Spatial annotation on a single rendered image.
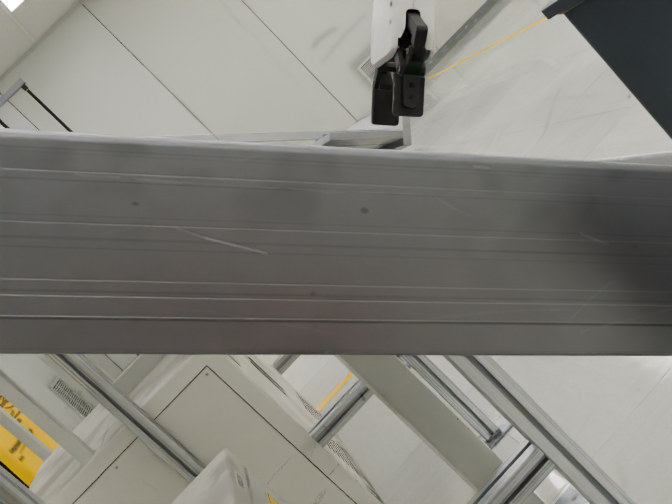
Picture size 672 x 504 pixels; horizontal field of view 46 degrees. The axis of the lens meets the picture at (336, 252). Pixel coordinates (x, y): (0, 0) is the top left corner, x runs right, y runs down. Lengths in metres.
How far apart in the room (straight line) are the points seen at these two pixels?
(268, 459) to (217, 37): 7.02
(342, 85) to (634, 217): 8.33
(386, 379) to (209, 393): 0.62
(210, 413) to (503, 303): 1.51
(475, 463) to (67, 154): 1.10
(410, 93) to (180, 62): 7.67
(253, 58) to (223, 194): 8.26
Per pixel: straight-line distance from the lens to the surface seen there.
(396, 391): 1.21
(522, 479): 1.08
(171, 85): 8.41
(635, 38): 1.10
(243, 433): 1.75
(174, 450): 1.71
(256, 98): 8.43
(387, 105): 0.91
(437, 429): 1.24
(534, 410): 1.06
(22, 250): 0.23
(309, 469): 1.80
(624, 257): 0.27
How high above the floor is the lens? 0.85
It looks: 10 degrees down
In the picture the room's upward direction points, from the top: 45 degrees counter-clockwise
